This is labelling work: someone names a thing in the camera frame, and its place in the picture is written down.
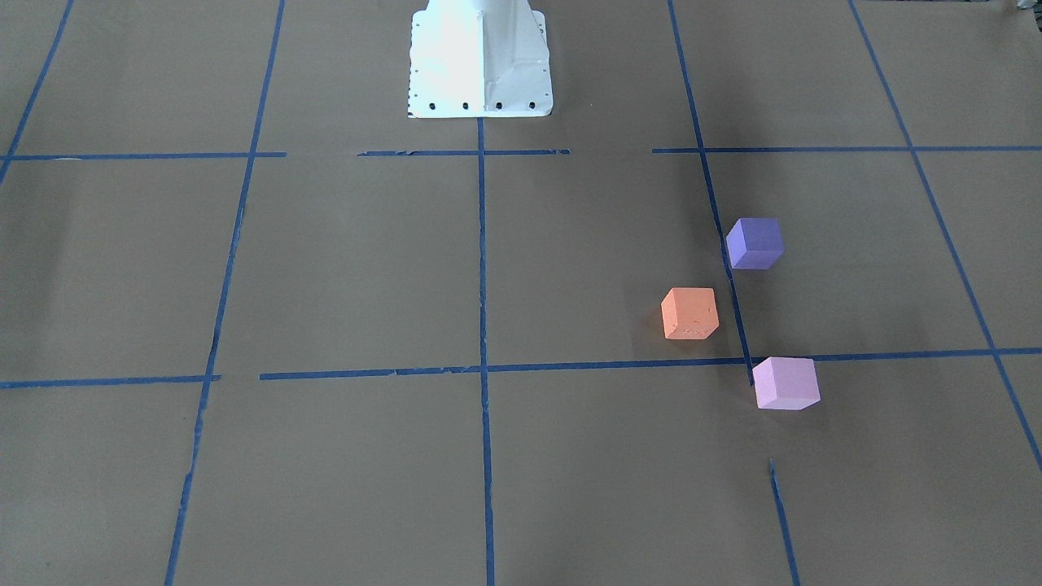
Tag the orange foam block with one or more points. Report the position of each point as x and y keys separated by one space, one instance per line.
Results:
x=689 y=314

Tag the dark purple foam block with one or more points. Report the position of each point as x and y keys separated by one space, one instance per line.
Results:
x=755 y=243

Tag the light pink foam block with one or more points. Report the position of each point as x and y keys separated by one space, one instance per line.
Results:
x=786 y=383

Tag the white pedestal column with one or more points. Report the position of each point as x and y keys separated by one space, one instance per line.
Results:
x=479 y=59

